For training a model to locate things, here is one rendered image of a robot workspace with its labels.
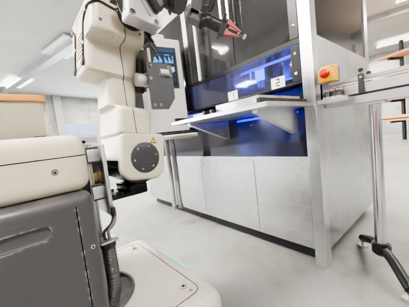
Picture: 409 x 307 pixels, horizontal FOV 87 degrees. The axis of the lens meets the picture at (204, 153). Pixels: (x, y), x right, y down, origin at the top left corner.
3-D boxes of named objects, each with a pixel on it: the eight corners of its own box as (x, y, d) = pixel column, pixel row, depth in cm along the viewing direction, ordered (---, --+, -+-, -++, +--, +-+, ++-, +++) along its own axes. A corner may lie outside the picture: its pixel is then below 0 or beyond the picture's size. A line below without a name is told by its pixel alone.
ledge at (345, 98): (328, 105, 115) (328, 101, 115) (357, 100, 105) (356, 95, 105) (317, 105, 106) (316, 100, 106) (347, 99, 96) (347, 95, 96)
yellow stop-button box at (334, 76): (324, 84, 108) (323, 70, 108) (340, 80, 103) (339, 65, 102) (318, 83, 103) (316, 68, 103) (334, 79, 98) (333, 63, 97)
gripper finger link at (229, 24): (244, 24, 96) (224, 16, 95) (238, 41, 98) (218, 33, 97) (241, 28, 102) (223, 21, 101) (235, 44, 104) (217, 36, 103)
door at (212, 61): (193, 83, 179) (185, 9, 174) (235, 65, 143) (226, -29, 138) (193, 83, 178) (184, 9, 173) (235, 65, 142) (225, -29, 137)
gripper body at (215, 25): (229, 13, 94) (213, 7, 93) (220, 38, 97) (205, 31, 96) (226, 17, 101) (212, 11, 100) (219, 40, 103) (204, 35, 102)
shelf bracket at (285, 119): (293, 133, 117) (291, 109, 116) (298, 133, 115) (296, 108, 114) (255, 139, 96) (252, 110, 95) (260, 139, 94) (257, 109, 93)
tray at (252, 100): (257, 111, 129) (257, 105, 129) (300, 103, 109) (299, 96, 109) (216, 112, 108) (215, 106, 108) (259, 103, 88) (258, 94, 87)
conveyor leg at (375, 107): (372, 248, 115) (365, 103, 109) (395, 253, 108) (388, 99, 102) (368, 255, 109) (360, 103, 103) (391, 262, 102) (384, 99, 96)
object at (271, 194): (210, 184, 336) (204, 128, 328) (375, 210, 177) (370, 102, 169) (151, 203, 272) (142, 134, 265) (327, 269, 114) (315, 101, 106)
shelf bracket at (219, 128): (227, 139, 156) (225, 120, 155) (230, 138, 154) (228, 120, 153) (189, 144, 134) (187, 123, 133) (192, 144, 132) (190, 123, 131)
